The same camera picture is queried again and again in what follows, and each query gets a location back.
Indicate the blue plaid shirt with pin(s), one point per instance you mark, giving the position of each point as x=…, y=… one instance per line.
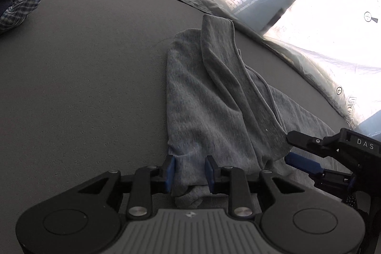
x=18, y=10

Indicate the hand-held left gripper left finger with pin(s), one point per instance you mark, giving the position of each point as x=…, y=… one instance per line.
x=168, y=173

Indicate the grey t-shirt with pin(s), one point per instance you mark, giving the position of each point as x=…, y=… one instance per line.
x=208, y=93

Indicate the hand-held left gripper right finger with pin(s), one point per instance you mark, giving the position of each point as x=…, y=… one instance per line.
x=211, y=175

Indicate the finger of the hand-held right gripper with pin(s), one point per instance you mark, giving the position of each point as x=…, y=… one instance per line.
x=303, y=163
x=303, y=139

